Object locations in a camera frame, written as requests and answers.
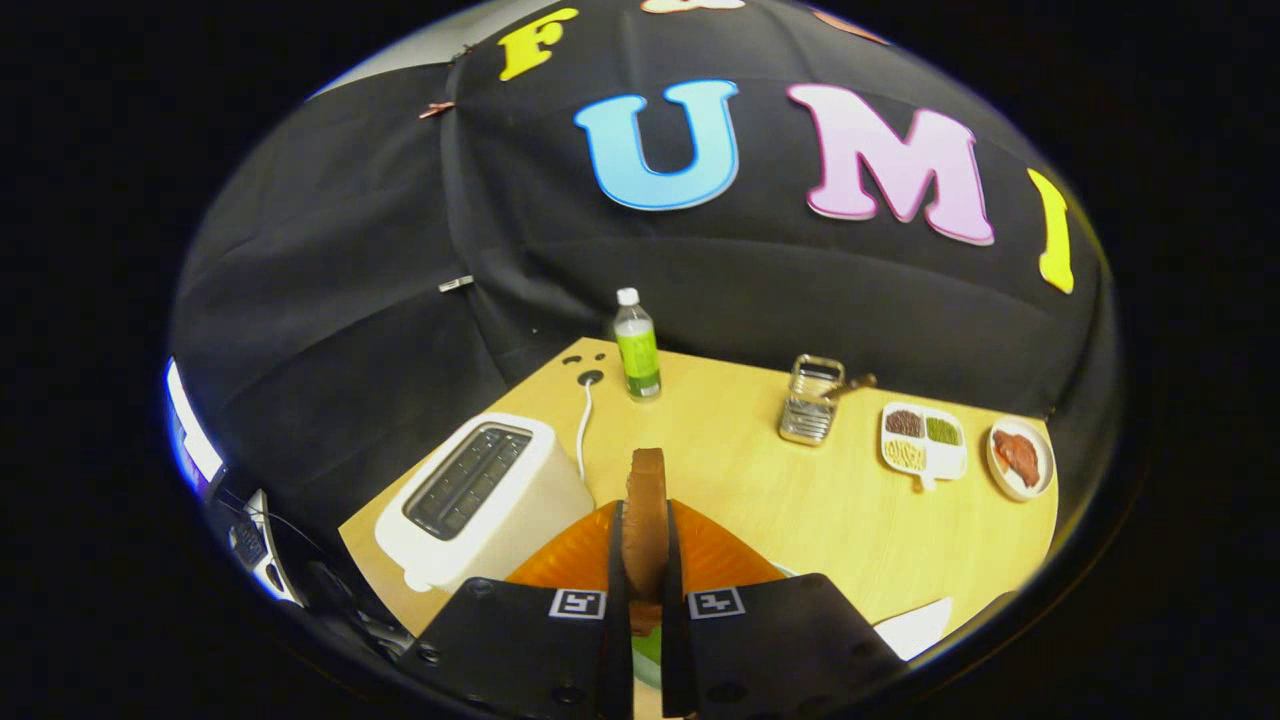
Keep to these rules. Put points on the white round meat plate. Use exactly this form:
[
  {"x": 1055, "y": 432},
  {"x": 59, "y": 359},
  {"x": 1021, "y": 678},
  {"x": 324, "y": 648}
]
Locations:
[{"x": 1045, "y": 450}]

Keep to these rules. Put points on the black backdrop cloth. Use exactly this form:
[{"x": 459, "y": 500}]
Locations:
[{"x": 350, "y": 250}]

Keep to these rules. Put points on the white divided bean dish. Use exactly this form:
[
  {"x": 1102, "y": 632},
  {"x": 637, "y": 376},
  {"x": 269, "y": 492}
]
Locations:
[{"x": 950, "y": 460}]

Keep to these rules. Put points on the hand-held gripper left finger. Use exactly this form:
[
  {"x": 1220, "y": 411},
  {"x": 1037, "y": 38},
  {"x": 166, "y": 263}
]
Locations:
[{"x": 520, "y": 650}]

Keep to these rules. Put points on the green label water bottle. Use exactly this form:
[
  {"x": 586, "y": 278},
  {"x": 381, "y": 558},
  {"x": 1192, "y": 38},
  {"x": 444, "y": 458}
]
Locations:
[{"x": 637, "y": 350}]

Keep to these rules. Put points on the white tag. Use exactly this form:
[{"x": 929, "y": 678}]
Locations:
[{"x": 455, "y": 284}]

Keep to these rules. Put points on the white lit panel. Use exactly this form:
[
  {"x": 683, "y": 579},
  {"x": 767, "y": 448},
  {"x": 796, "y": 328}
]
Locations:
[{"x": 190, "y": 430}]

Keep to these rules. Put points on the brown meat steak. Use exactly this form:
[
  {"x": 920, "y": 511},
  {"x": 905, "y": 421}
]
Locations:
[{"x": 1018, "y": 457}]

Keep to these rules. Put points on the toasted bread slice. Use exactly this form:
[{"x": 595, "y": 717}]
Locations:
[{"x": 645, "y": 530}]

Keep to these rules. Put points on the green lettuce leaf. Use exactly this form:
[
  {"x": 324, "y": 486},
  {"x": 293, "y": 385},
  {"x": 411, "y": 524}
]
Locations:
[{"x": 648, "y": 652}]

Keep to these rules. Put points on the white square plate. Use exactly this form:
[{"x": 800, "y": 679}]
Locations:
[{"x": 915, "y": 630}]

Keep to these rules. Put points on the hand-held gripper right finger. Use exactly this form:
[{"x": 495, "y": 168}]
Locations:
[{"x": 770, "y": 650}]

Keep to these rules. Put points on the white toaster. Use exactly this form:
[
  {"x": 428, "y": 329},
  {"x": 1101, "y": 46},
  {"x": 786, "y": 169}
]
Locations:
[{"x": 530, "y": 510}]

